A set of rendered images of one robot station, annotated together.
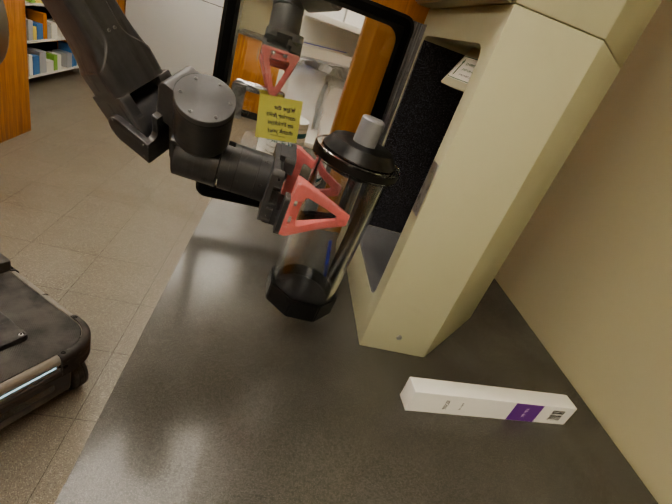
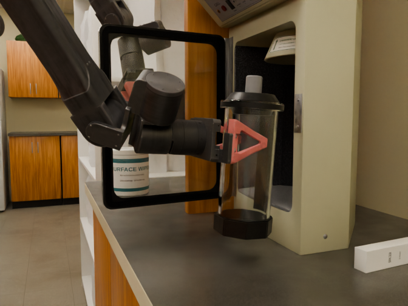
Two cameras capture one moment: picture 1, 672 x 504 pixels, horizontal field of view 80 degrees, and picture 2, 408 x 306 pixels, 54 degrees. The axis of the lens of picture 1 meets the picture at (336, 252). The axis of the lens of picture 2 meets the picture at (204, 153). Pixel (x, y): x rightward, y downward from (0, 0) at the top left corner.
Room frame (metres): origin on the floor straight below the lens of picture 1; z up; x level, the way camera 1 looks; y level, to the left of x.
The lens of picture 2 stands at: (-0.20, 0.19, 1.20)
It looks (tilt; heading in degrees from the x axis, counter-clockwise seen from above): 5 degrees down; 353
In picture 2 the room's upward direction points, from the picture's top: straight up
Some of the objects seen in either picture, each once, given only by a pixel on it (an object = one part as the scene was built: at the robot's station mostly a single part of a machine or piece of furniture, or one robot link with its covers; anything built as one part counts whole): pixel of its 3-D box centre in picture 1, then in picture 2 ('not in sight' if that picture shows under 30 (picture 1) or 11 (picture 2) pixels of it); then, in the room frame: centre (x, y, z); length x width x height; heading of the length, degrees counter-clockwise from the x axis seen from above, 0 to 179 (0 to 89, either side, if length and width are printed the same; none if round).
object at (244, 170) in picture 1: (252, 173); (189, 137); (0.45, 0.13, 1.16); 0.10 x 0.07 x 0.07; 15
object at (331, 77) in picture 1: (298, 111); (167, 118); (0.74, 0.15, 1.19); 0.30 x 0.01 x 0.40; 110
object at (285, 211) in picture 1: (309, 203); (237, 141); (0.44, 0.05, 1.16); 0.09 x 0.07 x 0.07; 105
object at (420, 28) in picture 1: (379, 135); (227, 118); (0.79, 0.00, 1.19); 0.03 x 0.02 x 0.39; 14
